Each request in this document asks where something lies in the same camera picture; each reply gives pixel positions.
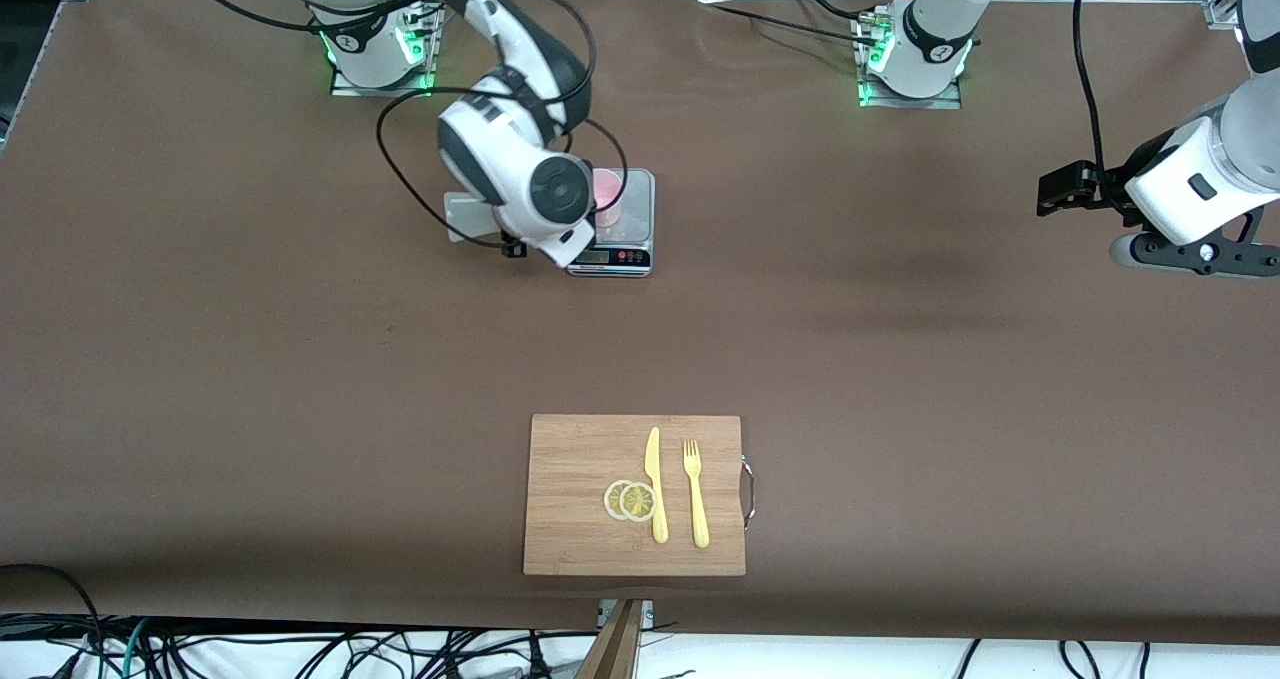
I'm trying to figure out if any pink plastic cup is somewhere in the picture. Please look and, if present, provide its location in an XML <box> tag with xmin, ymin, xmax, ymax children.
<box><xmin>592</xmin><ymin>169</ymin><xmax>627</xmax><ymax>228</ymax></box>

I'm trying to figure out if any silver digital kitchen scale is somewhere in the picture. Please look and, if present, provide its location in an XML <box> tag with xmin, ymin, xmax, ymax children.
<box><xmin>570</xmin><ymin>167</ymin><xmax>657</xmax><ymax>278</ymax></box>

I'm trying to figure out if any yellow plastic fork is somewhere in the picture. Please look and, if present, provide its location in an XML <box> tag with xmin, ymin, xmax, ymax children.
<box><xmin>682</xmin><ymin>439</ymin><xmax>711</xmax><ymax>549</ymax></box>

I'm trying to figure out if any yellow plastic knife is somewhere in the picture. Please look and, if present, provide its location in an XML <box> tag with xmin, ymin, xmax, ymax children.
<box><xmin>644</xmin><ymin>426</ymin><xmax>670</xmax><ymax>545</ymax></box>

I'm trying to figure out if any wooden cutting board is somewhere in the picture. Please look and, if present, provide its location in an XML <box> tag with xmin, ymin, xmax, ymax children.
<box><xmin>522</xmin><ymin>414</ymin><xmax>758</xmax><ymax>577</ymax></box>

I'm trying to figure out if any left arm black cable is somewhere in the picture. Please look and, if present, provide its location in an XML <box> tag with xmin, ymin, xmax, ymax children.
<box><xmin>1073</xmin><ymin>0</ymin><xmax>1116</xmax><ymax>195</ymax></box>

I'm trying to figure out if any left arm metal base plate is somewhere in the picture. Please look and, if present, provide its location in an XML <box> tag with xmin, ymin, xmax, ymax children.
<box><xmin>858</xmin><ymin>19</ymin><xmax>963</xmax><ymax>110</ymax></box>

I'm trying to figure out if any black cable on table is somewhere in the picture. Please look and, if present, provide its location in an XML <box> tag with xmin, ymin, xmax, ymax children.
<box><xmin>690</xmin><ymin>0</ymin><xmax>886</xmax><ymax>48</ymax></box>

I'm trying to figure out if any metal table bracket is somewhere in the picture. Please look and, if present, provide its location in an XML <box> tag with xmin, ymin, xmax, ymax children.
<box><xmin>597</xmin><ymin>599</ymin><xmax>655</xmax><ymax>630</ymax></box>

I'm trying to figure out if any wooden post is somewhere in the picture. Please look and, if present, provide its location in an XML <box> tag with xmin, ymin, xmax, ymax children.
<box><xmin>575</xmin><ymin>599</ymin><xmax>646</xmax><ymax>679</ymax></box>

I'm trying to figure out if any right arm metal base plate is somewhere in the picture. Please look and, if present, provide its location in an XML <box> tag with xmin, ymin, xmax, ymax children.
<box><xmin>330</xmin><ymin>29</ymin><xmax>441</xmax><ymax>98</ymax></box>

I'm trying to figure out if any teal floor cable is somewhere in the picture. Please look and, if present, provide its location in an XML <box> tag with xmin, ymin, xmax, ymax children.
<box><xmin>120</xmin><ymin>617</ymin><xmax>153</xmax><ymax>679</ymax></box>

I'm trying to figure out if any black looping floor cable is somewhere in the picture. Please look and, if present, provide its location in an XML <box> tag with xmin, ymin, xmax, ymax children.
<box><xmin>0</xmin><ymin>562</ymin><xmax>106</xmax><ymax>679</ymax></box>

